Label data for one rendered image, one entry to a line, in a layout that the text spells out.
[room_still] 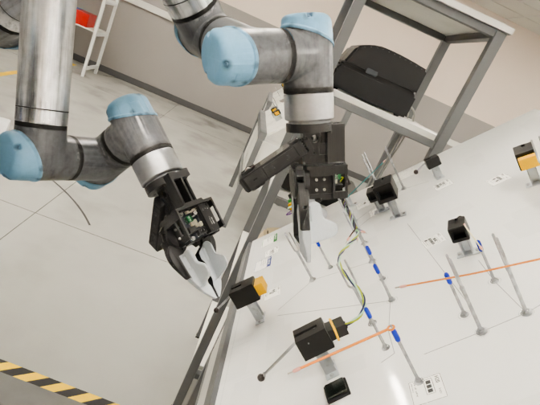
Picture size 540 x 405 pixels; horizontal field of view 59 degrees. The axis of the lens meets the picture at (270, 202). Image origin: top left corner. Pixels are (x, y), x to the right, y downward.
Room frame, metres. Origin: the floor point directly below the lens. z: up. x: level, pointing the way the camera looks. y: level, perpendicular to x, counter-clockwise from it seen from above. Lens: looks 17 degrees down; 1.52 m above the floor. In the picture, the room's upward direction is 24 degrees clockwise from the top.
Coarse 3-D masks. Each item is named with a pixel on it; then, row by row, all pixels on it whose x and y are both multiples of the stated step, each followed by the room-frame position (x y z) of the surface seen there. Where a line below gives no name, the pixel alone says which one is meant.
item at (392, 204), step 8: (376, 184) 1.26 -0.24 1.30; (384, 184) 1.23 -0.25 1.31; (392, 184) 1.24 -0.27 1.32; (376, 192) 1.23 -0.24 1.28; (384, 192) 1.26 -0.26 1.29; (392, 192) 1.22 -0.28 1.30; (384, 200) 1.23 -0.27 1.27; (392, 200) 1.27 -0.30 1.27; (392, 208) 1.27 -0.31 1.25; (392, 216) 1.27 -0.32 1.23; (400, 216) 1.25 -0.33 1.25
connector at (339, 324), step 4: (332, 320) 0.75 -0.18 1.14; (336, 320) 0.75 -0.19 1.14; (340, 320) 0.75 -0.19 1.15; (328, 324) 0.74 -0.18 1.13; (336, 324) 0.74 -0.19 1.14; (340, 324) 0.73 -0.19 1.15; (344, 324) 0.73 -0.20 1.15; (328, 328) 0.73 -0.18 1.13; (332, 328) 0.73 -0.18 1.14; (336, 328) 0.73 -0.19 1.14; (340, 328) 0.73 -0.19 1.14; (344, 328) 0.73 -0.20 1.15; (328, 332) 0.72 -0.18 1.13; (332, 332) 0.72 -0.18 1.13; (340, 332) 0.73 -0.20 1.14; (344, 332) 0.73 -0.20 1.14; (348, 332) 0.73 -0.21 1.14; (332, 336) 0.72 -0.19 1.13; (340, 336) 0.73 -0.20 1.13; (332, 340) 0.72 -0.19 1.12
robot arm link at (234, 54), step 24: (216, 24) 0.70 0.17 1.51; (240, 24) 0.68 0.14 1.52; (216, 48) 0.63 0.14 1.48; (240, 48) 0.63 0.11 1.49; (264, 48) 0.65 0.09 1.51; (288, 48) 0.68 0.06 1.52; (216, 72) 0.63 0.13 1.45; (240, 72) 0.63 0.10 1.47; (264, 72) 0.66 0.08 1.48; (288, 72) 0.68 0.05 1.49
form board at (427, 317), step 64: (512, 128) 1.55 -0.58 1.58; (448, 192) 1.28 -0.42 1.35; (512, 192) 1.13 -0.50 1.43; (256, 256) 1.42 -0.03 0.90; (320, 256) 1.22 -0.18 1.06; (384, 256) 1.07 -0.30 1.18; (512, 256) 0.87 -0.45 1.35; (384, 320) 0.82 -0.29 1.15; (448, 320) 0.76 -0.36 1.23; (512, 320) 0.70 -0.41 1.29; (256, 384) 0.77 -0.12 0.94; (320, 384) 0.71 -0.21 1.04; (384, 384) 0.66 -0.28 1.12; (448, 384) 0.61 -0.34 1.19; (512, 384) 0.58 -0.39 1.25
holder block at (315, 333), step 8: (320, 320) 0.75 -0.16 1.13; (304, 328) 0.74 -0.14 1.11; (312, 328) 0.74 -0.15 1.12; (320, 328) 0.72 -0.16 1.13; (296, 336) 0.73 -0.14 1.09; (304, 336) 0.72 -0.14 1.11; (312, 336) 0.71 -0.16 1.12; (320, 336) 0.71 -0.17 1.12; (328, 336) 0.72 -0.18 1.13; (296, 344) 0.71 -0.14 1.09; (304, 344) 0.71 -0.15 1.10; (312, 344) 0.71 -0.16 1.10; (320, 344) 0.71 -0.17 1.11; (328, 344) 0.72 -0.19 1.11; (304, 352) 0.71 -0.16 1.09; (312, 352) 0.71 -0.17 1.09; (320, 352) 0.71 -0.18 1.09
